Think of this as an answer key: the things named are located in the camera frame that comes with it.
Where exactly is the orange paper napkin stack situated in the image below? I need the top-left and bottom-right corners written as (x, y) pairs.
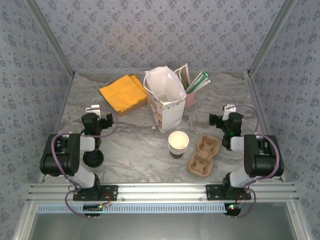
top-left (98, 74), bottom-right (148, 113)

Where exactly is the brown cardboard cup carrier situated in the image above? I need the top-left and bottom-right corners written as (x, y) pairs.
top-left (187, 134), bottom-right (221, 179)

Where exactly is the stack of paper cups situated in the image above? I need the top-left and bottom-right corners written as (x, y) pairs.
top-left (167, 130), bottom-right (190, 160)

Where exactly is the white paper takeout bag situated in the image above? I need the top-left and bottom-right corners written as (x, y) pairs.
top-left (143, 65), bottom-right (187, 134)

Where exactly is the grey metal shelf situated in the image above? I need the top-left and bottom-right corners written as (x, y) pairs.
top-left (32, 212), bottom-right (296, 240)

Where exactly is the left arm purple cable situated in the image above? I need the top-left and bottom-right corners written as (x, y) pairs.
top-left (51, 106), bottom-right (120, 219)

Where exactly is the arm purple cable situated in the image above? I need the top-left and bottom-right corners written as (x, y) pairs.
top-left (227, 104), bottom-right (281, 219)
top-left (51, 106), bottom-right (120, 219)

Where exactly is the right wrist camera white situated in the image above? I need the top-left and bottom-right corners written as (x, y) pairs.
top-left (223, 104), bottom-right (237, 118)

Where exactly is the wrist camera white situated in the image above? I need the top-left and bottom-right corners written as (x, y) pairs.
top-left (223, 104), bottom-right (237, 118)
top-left (86, 104), bottom-right (101, 116)

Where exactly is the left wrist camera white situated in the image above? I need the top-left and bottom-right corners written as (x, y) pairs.
top-left (86, 104), bottom-right (101, 116)

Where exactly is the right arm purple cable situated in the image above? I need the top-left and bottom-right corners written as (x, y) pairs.
top-left (227, 104), bottom-right (281, 219)

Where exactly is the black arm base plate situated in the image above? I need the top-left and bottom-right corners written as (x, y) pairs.
top-left (72, 184), bottom-right (119, 201)
top-left (205, 184), bottom-right (252, 201)

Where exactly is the aluminium mounting rail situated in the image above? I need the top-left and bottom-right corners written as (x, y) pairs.
top-left (26, 181), bottom-right (300, 204)

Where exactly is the aluminium frame post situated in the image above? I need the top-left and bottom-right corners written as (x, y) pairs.
top-left (24, 0), bottom-right (76, 77)
top-left (246, 0), bottom-right (299, 77)

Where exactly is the slotted blue-white cable duct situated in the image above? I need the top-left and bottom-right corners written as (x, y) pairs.
top-left (36, 202), bottom-right (229, 214)

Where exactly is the aluminium frame leg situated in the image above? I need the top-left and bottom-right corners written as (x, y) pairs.
top-left (13, 202), bottom-right (38, 240)
top-left (286, 202), bottom-right (310, 240)

